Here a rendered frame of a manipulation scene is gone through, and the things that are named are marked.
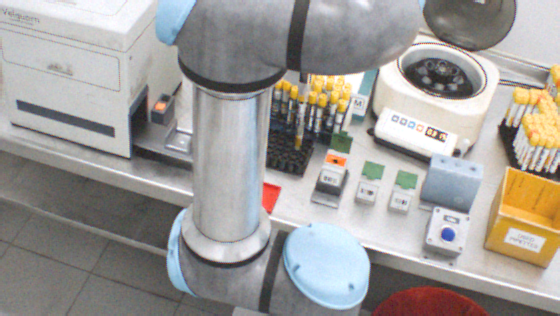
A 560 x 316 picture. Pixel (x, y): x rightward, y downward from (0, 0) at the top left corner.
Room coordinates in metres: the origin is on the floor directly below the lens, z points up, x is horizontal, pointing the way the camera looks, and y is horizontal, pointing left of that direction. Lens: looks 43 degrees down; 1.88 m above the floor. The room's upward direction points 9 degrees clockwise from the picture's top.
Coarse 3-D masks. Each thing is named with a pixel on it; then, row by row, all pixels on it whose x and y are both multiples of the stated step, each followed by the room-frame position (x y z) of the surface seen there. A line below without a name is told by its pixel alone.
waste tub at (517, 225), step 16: (512, 176) 1.03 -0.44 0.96; (528, 176) 1.02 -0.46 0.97; (512, 192) 1.03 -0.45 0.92; (528, 192) 1.02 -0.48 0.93; (544, 192) 1.01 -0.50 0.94; (496, 208) 0.96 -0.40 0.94; (512, 208) 1.02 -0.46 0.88; (528, 208) 1.02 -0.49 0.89; (544, 208) 1.01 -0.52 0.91; (496, 224) 0.91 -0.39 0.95; (512, 224) 0.90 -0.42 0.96; (528, 224) 0.90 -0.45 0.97; (544, 224) 0.99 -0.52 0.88; (496, 240) 0.91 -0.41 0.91; (512, 240) 0.90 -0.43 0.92; (528, 240) 0.89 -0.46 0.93; (544, 240) 0.89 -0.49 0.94; (512, 256) 0.90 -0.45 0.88; (528, 256) 0.89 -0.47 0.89; (544, 256) 0.88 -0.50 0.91
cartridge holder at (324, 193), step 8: (344, 176) 1.01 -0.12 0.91; (320, 184) 0.98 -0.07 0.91; (328, 184) 0.98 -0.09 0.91; (344, 184) 1.01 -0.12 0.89; (312, 192) 0.98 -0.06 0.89; (320, 192) 0.98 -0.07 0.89; (328, 192) 0.98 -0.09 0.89; (336, 192) 0.98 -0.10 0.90; (312, 200) 0.97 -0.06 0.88; (320, 200) 0.96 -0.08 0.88; (328, 200) 0.96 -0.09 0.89; (336, 200) 0.97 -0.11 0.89
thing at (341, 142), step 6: (336, 132) 1.04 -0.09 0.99; (342, 132) 1.04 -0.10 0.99; (336, 138) 1.04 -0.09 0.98; (342, 138) 1.03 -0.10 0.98; (348, 138) 1.03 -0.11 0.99; (330, 144) 1.03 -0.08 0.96; (336, 144) 1.03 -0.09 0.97; (342, 144) 1.03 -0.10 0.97; (348, 144) 1.03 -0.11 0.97; (336, 150) 1.03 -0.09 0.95; (342, 150) 1.03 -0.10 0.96; (348, 150) 1.03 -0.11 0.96
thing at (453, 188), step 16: (432, 160) 1.02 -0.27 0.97; (448, 160) 1.03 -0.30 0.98; (464, 160) 1.03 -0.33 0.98; (432, 176) 1.00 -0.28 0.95; (448, 176) 1.00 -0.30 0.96; (464, 176) 0.99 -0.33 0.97; (480, 176) 1.00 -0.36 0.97; (432, 192) 1.00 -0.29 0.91; (448, 192) 1.00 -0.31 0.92; (464, 192) 0.99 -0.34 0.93; (432, 208) 0.99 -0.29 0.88; (448, 208) 0.99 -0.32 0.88; (464, 208) 0.99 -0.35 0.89
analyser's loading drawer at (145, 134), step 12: (132, 120) 1.07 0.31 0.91; (144, 120) 1.08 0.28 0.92; (132, 132) 1.04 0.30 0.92; (144, 132) 1.04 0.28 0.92; (156, 132) 1.05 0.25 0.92; (168, 132) 1.02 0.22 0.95; (180, 132) 1.06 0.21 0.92; (132, 144) 1.02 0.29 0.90; (144, 144) 1.01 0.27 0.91; (156, 144) 1.02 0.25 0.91; (168, 144) 1.01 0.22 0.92; (180, 144) 1.03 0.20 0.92; (180, 156) 0.99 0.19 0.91
